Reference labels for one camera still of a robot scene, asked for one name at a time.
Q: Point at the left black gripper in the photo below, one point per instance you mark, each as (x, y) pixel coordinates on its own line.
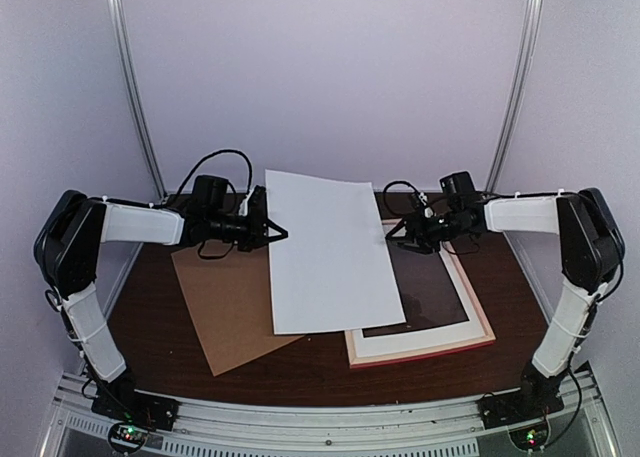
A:
(255, 237)

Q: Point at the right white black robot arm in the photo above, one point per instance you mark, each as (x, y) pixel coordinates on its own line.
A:
(592, 252)

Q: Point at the landscape photo print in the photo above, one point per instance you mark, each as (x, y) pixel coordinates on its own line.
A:
(333, 272)

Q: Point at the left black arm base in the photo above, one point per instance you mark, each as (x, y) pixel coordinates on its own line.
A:
(120, 400)

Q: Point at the pink wooden picture frame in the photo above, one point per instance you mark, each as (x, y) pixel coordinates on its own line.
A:
(425, 347)

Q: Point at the left aluminium corner post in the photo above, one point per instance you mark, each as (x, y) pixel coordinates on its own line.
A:
(118, 18)

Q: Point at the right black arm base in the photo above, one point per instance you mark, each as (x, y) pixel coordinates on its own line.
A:
(536, 397)

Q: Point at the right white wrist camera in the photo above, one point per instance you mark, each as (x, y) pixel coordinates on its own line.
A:
(424, 205)

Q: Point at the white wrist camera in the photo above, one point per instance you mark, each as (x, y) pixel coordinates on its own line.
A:
(424, 205)
(255, 199)

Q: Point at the aluminium corner post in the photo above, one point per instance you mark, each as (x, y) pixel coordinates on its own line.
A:
(118, 18)
(525, 56)

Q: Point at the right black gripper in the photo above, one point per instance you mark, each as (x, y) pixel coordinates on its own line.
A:
(414, 220)

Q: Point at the front aluminium rail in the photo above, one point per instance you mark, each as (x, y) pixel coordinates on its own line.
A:
(440, 428)

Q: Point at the white photo mat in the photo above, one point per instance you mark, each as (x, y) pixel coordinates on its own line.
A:
(420, 337)

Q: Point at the clear acrylic sheet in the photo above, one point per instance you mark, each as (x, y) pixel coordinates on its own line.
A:
(428, 294)

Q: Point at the brown backing board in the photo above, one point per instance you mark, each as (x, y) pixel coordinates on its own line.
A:
(229, 302)

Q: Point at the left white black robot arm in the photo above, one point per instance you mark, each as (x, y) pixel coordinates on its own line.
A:
(68, 248)

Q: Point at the right aluminium corner post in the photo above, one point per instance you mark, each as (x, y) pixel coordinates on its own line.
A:
(525, 56)

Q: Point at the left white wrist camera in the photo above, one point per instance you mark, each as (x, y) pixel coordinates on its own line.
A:
(255, 199)

